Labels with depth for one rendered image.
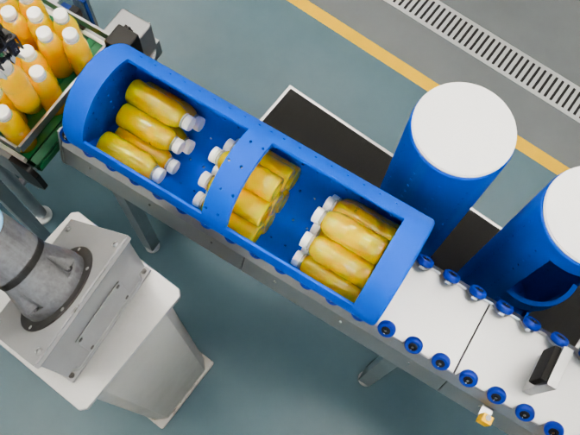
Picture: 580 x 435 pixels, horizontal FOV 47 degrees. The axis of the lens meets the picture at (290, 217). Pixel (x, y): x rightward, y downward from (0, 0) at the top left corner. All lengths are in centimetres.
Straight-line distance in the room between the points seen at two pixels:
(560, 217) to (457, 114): 37
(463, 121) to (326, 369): 119
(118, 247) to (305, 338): 145
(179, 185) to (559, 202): 97
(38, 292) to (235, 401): 142
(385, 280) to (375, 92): 169
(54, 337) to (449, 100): 115
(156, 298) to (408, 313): 64
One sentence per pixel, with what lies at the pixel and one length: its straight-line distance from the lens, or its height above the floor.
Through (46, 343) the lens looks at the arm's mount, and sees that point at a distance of 129.
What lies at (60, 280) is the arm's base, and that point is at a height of 138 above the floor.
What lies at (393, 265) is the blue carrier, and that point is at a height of 123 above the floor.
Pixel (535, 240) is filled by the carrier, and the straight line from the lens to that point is 186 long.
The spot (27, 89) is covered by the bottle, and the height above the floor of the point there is 111.
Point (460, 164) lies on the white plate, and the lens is 178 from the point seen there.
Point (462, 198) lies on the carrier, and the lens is 192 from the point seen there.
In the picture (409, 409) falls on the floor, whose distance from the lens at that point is 266.
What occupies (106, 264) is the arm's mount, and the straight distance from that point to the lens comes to 129.
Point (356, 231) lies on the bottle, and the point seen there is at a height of 117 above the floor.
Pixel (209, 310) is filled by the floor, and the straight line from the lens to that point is 266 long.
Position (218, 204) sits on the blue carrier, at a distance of 152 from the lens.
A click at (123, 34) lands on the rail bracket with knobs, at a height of 100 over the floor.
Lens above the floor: 260
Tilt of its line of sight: 70 degrees down
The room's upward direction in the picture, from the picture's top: 6 degrees clockwise
